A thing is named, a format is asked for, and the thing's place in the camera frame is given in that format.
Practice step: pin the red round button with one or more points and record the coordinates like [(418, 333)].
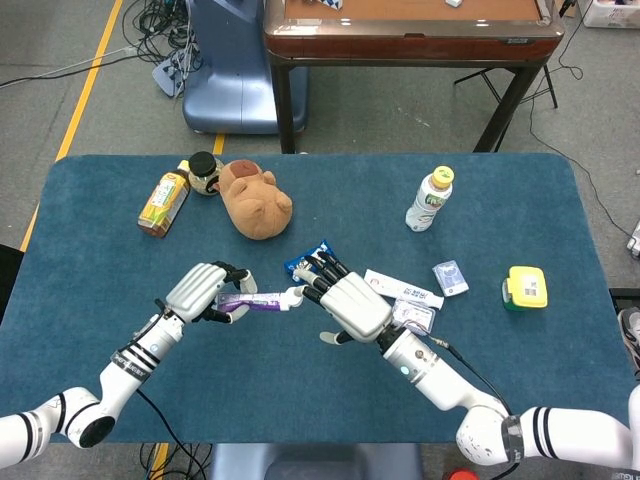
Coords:
[(462, 475)]

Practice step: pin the white grey floor device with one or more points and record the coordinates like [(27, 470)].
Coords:
[(634, 246)]

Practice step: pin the brown plush capybara toy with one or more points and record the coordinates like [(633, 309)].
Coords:
[(255, 210)]

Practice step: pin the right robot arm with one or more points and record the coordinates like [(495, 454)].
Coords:
[(440, 372)]

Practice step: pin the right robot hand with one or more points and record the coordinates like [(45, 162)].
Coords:
[(355, 305)]

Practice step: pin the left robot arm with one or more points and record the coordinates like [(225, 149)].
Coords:
[(125, 365)]

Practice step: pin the glass jar black lid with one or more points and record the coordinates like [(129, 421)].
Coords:
[(202, 172)]

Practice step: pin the white storage box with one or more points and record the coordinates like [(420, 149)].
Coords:
[(612, 15)]

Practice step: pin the blue cookie packet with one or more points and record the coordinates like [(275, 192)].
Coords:
[(295, 263)]

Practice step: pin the yellow label tea bottle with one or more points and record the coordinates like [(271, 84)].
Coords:
[(162, 205)]

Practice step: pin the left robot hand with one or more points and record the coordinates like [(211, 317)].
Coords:
[(195, 290)]

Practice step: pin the black folding stand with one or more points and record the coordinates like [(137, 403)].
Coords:
[(551, 85)]

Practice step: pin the grey power strip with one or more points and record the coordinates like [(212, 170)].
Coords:
[(167, 75)]

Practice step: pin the white bottle yellow cap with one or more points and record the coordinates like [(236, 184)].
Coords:
[(427, 205)]

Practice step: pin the small white block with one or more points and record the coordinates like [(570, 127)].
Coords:
[(453, 3)]

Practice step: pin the brown mahjong table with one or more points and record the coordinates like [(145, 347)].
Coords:
[(400, 47)]

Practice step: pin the teal blue cloth-covered table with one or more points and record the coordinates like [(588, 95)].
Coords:
[(280, 390)]

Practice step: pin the grey blue machine base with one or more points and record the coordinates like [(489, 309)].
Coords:
[(225, 90)]

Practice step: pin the clear purple floss box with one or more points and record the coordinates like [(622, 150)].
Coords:
[(417, 315)]

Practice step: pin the small purple white pack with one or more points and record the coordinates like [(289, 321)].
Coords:
[(450, 277)]

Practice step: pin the black floor box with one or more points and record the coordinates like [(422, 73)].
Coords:
[(625, 299)]

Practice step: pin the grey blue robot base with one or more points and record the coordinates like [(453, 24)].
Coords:
[(320, 462)]

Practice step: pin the purple white tube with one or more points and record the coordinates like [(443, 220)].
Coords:
[(260, 301)]

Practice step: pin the long white carton box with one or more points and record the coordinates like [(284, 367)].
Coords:
[(410, 292)]

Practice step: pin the grey sneaker shoe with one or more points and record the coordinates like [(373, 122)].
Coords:
[(631, 335)]

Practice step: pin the yellow green lidded box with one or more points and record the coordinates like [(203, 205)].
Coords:
[(525, 287)]

